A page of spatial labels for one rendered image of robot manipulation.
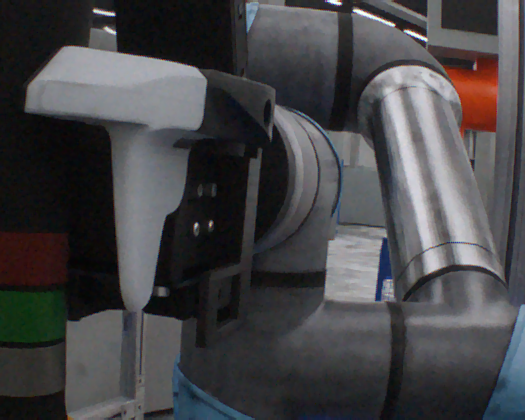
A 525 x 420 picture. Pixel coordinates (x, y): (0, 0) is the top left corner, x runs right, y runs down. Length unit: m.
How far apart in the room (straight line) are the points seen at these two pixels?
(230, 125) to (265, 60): 0.52
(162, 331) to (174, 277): 4.49
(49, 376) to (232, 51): 0.15
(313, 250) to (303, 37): 0.34
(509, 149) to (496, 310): 0.63
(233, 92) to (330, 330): 0.25
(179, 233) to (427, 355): 0.22
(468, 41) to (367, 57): 3.43
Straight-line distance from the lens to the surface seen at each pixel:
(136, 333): 1.68
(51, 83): 0.16
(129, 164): 0.19
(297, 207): 0.37
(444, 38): 4.17
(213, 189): 0.28
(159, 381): 4.81
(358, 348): 0.44
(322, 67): 0.75
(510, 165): 1.09
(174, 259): 0.25
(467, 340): 0.46
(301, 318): 0.44
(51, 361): 0.19
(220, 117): 0.22
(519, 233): 1.09
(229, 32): 0.30
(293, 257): 0.43
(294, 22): 0.77
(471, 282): 0.49
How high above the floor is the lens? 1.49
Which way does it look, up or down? 3 degrees down
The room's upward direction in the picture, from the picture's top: 5 degrees clockwise
